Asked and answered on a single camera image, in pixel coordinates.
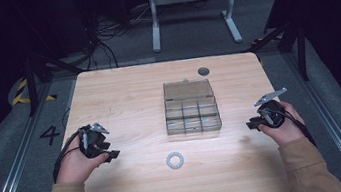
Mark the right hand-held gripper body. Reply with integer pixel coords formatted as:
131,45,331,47
251,86,294,132

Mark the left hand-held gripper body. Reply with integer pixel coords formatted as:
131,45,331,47
76,120,114,161

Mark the person's right hand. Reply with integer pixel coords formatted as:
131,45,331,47
255,98,309,150

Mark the person's left hand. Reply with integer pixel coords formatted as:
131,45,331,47
49,131,114,188

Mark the clear plastic compartment box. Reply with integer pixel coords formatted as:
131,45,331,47
159,74,225,139

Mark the black metal stand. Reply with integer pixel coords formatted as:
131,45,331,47
238,16,313,90
19,44,90,118

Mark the dark round table grommet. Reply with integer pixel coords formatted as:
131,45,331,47
197,65,211,78

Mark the yellow black hazard tape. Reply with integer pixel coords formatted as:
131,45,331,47
8,74,58,107

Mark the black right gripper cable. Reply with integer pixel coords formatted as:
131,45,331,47
275,103,318,153

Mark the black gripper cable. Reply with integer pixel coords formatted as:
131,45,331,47
46,130,87,185
275,103,318,153

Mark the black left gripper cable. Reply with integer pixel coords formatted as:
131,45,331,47
46,130,87,185

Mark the grey ring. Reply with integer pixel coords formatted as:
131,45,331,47
164,150,187,172

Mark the bundle of black floor cables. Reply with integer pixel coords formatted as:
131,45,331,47
72,0,162,73

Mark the white metal table frame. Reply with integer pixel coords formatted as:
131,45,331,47
145,0,249,56

